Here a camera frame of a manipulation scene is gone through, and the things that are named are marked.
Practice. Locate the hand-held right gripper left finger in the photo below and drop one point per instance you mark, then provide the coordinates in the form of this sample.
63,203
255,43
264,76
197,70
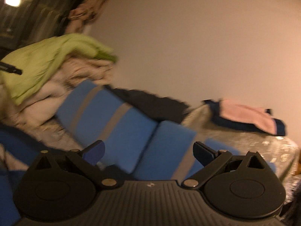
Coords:
96,151

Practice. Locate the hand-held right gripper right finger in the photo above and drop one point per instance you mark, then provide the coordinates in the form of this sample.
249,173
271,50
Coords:
201,153

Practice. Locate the blue and navy fleece jacket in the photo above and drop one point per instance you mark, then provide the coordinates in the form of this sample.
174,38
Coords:
9,193

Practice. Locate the blue striped pillow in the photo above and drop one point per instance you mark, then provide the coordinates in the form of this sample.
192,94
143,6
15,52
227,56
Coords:
169,141
127,134

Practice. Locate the navy cloth with pink lining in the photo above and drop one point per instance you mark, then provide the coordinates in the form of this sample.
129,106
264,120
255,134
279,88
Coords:
239,115

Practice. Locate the black garment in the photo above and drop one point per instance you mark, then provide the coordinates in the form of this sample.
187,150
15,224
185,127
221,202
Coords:
150,103

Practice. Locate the beige blanket pile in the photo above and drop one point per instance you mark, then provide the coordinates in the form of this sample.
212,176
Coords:
77,73

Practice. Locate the lime green jacket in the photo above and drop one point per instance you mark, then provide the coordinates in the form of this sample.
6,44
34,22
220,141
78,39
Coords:
42,61

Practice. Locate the patterned beige hanging cloth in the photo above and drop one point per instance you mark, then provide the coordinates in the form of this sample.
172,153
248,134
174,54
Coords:
87,7

